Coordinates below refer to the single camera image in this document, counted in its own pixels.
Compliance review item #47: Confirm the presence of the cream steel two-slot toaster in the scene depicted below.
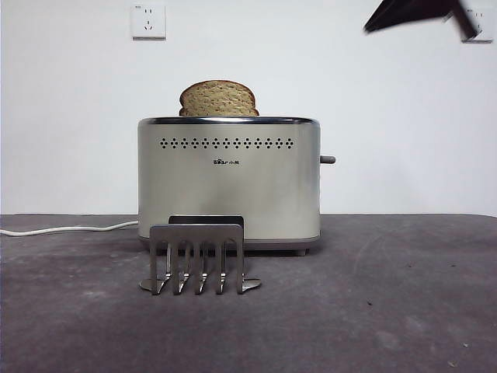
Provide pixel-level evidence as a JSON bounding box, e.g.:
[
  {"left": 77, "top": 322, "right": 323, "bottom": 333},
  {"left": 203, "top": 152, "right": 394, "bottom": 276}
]
[{"left": 137, "top": 115, "right": 322, "bottom": 256}]

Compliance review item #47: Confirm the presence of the white wall socket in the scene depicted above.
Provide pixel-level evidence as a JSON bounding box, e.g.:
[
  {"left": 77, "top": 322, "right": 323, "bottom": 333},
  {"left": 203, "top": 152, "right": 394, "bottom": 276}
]
[
  {"left": 461, "top": 7, "right": 495, "bottom": 44},
  {"left": 130, "top": 4, "right": 167, "bottom": 41}
]

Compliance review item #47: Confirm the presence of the brown seeded bread slice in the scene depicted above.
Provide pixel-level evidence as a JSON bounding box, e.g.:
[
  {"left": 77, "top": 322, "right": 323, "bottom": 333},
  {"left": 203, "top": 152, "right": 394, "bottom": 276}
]
[{"left": 178, "top": 80, "right": 260, "bottom": 117}]

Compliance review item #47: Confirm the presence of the steel toast rack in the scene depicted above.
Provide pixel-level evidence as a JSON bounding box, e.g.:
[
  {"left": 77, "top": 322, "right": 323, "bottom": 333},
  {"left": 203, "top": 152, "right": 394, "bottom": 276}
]
[{"left": 139, "top": 215, "right": 262, "bottom": 296}]

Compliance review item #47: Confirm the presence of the white power cable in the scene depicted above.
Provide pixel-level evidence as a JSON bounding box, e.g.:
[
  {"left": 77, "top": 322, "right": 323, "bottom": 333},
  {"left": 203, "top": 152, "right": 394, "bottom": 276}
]
[{"left": 0, "top": 221, "right": 140, "bottom": 237}]

